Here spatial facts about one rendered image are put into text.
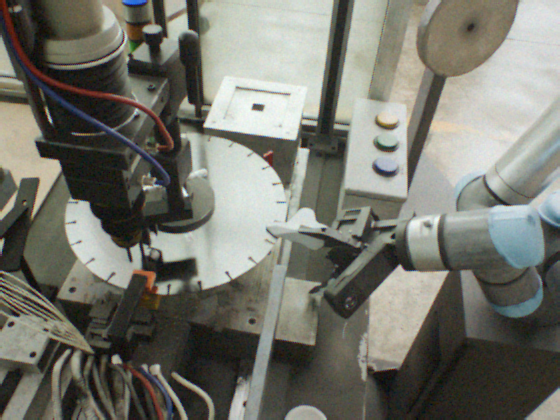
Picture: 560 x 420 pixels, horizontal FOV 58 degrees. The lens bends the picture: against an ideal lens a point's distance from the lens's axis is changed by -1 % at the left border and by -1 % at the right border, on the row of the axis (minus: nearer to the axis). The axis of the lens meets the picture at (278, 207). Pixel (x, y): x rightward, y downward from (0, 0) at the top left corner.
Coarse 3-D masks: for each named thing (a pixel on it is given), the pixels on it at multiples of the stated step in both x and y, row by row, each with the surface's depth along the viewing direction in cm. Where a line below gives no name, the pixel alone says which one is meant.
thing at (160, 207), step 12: (168, 192) 64; (180, 192) 65; (156, 204) 67; (168, 204) 66; (180, 204) 66; (156, 216) 66; (168, 216) 67; (180, 216) 67; (192, 216) 68; (144, 228) 67; (156, 228) 70; (144, 240) 69
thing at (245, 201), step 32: (192, 160) 85; (224, 160) 85; (256, 160) 85; (224, 192) 80; (256, 192) 80; (96, 224) 74; (224, 224) 75; (256, 224) 76; (96, 256) 70; (160, 256) 71; (192, 256) 71; (224, 256) 71; (256, 256) 72; (160, 288) 67; (192, 288) 68
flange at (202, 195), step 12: (192, 180) 80; (204, 180) 80; (156, 192) 78; (192, 192) 76; (204, 192) 78; (192, 204) 76; (204, 204) 77; (204, 216) 75; (168, 228) 74; (180, 228) 74
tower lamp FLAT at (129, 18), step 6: (126, 6) 83; (132, 6) 83; (138, 6) 83; (144, 6) 84; (126, 12) 84; (132, 12) 84; (138, 12) 84; (144, 12) 84; (150, 12) 86; (126, 18) 85; (132, 18) 84; (138, 18) 84; (144, 18) 85; (150, 18) 86
